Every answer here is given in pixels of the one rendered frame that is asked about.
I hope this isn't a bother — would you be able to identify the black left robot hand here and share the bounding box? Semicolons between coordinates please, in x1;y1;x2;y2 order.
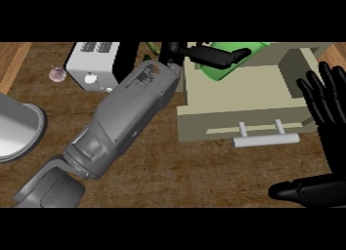
160;41;254;71

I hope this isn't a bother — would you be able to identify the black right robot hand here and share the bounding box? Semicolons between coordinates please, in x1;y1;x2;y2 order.
266;62;346;209

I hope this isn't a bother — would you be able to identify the green cup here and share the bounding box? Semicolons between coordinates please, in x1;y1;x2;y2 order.
200;41;271;82

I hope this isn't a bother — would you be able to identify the beige open drawer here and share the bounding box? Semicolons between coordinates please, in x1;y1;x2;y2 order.
176;41;334;115

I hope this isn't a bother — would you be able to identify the beige drawer front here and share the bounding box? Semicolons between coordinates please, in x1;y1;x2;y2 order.
176;105;321;144

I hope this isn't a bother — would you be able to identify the green vegetable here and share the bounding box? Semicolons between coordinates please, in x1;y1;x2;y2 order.
143;41;163;63

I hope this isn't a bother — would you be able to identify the white toaster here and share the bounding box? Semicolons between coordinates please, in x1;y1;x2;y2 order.
65;41;142;94

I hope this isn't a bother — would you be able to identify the pale pink garlic bulb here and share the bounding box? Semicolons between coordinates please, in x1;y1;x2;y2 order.
47;65;68;83

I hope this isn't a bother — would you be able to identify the grey metal pot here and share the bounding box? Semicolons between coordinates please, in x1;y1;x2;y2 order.
0;85;49;164

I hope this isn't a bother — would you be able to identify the pale grey drawer handle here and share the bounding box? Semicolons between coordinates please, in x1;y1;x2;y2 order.
232;118;302;148

